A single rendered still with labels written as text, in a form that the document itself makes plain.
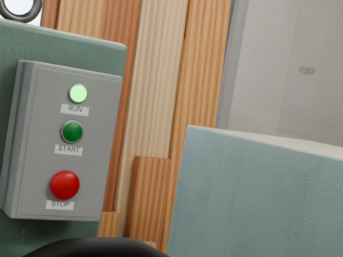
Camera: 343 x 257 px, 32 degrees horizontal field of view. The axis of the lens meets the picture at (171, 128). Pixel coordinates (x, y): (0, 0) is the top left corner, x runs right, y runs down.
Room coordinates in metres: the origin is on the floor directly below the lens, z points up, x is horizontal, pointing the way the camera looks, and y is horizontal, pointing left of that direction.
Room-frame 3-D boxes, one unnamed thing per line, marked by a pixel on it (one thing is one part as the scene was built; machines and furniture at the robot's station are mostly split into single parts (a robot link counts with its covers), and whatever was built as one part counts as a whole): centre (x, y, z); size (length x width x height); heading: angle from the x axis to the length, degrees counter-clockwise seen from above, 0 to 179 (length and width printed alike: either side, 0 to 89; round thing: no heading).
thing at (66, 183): (0.60, 0.10, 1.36); 0.03 x 0.01 x 0.03; 120
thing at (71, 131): (0.60, 0.10, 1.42); 0.02 x 0.01 x 0.02; 120
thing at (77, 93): (0.60, 0.10, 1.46); 0.02 x 0.01 x 0.02; 120
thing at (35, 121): (0.63, 0.12, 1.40); 0.10 x 0.06 x 0.16; 120
